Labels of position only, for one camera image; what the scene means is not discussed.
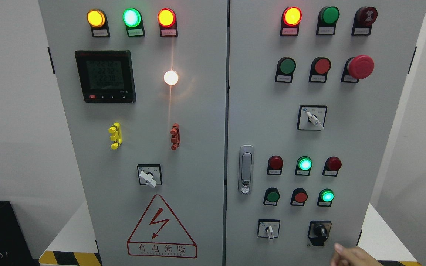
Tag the grey electrical control cabinet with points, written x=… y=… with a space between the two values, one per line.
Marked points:
x=226 y=55

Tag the yellow indicator light top left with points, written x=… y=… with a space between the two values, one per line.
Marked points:
x=98 y=23

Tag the lit green indicator light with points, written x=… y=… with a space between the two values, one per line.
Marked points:
x=134 y=23

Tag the green push button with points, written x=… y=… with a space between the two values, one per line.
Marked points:
x=285 y=70
x=271 y=196

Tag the red electric hazard sticker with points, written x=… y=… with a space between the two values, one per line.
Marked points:
x=159 y=232

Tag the person's hand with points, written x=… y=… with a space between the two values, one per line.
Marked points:
x=354 y=256

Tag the green push button upper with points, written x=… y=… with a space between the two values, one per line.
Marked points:
x=285 y=70

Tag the white lever selector switch upper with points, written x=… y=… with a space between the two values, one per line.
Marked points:
x=311 y=117

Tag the red terminal clip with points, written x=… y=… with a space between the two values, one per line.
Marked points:
x=175 y=136

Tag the orange-red indicator light left door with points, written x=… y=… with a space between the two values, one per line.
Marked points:
x=167 y=23

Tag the dark red indicator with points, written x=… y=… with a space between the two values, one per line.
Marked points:
x=275 y=165
x=332 y=166

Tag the dark red indicator left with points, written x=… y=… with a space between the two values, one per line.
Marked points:
x=275 y=165

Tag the dark red indicator right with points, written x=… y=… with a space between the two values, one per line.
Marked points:
x=332 y=166

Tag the silver door lock handle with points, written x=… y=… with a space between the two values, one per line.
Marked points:
x=246 y=160

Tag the dark red buzzer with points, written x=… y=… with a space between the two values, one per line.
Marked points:
x=363 y=20

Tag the orange-red indicator light door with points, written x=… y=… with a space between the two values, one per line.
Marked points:
x=167 y=23
x=290 y=23

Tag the lit green button lower right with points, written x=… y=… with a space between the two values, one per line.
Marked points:
x=325 y=198

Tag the red push button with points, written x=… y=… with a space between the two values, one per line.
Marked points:
x=320 y=67
x=299 y=197

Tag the orange-red indicator light right door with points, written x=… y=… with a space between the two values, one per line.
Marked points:
x=290 y=23

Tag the glowing white indicator light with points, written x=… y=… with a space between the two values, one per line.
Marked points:
x=171 y=77

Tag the lit green indicator middle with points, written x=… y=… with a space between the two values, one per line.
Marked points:
x=303 y=166

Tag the white-handled selector switch left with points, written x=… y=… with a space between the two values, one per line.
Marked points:
x=150 y=174

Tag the black digital power meter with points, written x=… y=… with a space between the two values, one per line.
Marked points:
x=106 y=76

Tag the red push button lower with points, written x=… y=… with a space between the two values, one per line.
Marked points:
x=299 y=197

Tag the red emergency stop button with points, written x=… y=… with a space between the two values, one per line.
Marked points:
x=356 y=68

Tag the black rotary knob switch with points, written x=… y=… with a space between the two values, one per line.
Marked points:
x=319 y=232

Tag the dark green indicator light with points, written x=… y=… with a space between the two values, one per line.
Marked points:
x=327 y=19

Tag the small white selector switch bottom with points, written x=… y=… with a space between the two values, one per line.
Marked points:
x=268 y=228

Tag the green push button lower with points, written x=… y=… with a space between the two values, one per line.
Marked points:
x=271 y=196

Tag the red push button upper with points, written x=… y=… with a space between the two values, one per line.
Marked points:
x=320 y=67

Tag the yellow terminal clip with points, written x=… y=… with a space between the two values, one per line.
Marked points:
x=116 y=135

